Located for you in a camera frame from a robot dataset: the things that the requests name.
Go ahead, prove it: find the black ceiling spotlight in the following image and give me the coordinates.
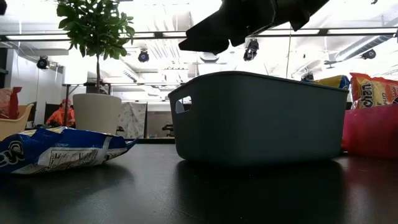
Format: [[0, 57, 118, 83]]
[[36, 55, 50, 70], [243, 39, 259, 62], [360, 49, 377, 60], [137, 49, 150, 63]]

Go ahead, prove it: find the blue grey plastic bin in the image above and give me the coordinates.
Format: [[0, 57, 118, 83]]
[[167, 70, 349, 167]]

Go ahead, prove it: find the blue soy sauce ramen packet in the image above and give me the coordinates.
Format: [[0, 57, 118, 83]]
[[301, 74, 351, 91], [0, 126, 138, 175]]

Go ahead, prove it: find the red plastic bin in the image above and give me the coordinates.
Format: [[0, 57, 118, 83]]
[[341, 104, 398, 161]]

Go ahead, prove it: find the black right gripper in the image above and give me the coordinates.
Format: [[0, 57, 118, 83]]
[[178, 0, 330, 56]]

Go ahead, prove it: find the green leafy plant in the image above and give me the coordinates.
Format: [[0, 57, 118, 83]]
[[55, 0, 136, 96]]

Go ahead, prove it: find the yellow plastic bin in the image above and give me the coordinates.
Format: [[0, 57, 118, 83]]
[[0, 103, 34, 142]]

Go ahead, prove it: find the red beef ramen packet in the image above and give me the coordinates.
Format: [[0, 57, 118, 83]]
[[0, 86, 23, 121]]

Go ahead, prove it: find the white speckled cloth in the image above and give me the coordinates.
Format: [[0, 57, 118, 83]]
[[117, 101, 147, 138]]

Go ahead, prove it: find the person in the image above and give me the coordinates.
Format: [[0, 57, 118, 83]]
[[45, 98, 76, 128]]

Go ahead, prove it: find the orange chicken ramen packet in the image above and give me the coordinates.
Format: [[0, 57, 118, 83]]
[[349, 72, 398, 110]]

